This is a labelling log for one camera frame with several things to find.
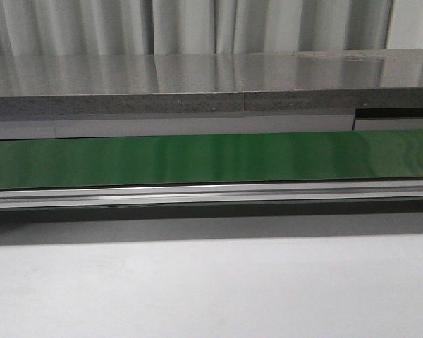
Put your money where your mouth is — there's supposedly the green conveyor belt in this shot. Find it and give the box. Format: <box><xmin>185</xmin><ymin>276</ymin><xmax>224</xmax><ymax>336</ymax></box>
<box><xmin>0</xmin><ymin>130</ymin><xmax>423</xmax><ymax>189</ymax></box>

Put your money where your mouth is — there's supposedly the grey stone counter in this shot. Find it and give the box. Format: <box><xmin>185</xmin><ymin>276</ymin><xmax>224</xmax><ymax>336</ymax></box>
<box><xmin>0</xmin><ymin>49</ymin><xmax>423</xmax><ymax>140</ymax></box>

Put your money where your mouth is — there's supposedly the white curtain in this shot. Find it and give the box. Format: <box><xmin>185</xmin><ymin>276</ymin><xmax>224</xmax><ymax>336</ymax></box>
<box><xmin>0</xmin><ymin>1</ymin><xmax>423</xmax><ymax>56</ymax></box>

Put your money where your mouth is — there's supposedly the aluminium conveyor frame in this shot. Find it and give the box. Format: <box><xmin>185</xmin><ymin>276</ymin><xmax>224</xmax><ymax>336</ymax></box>
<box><xmin>0</xmin><ymin>179</ymin><xmax>423</xmax><ymax>213</ymax></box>

